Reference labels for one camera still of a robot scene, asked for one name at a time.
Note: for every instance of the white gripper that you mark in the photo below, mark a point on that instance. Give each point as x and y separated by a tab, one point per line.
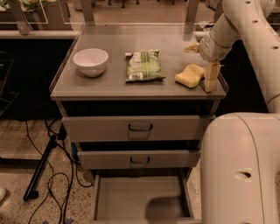
209	48

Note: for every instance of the yellow sponge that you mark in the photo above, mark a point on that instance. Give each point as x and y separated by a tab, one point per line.
190	76

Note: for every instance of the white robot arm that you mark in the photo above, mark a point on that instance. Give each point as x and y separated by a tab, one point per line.
240	152

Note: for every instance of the top grey drawer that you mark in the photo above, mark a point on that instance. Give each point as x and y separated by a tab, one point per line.
135	128

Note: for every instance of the grey drawer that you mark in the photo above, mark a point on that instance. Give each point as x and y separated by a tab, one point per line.
135	128
141	200
138	159

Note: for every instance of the grey drawer cabinet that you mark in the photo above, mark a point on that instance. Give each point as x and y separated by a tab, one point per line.
111	95

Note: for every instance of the middle grey drawer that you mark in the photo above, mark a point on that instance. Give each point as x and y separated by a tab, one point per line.
138	159

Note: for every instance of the bottom grey drawer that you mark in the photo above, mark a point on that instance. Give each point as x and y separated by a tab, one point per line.
141	200

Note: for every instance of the green snack bag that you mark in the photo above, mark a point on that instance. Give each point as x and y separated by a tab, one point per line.
143	66

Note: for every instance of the white ceramic bowl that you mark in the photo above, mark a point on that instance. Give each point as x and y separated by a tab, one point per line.
92	61

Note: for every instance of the black pole on floor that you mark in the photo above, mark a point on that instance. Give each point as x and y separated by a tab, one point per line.
31	192

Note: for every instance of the white shoe tip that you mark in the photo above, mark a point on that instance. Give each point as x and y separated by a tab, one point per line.
2	193

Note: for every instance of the black wire rack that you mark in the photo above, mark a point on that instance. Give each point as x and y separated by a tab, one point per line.
7	97

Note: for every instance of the white counter rail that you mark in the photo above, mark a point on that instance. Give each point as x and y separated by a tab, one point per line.
113	31

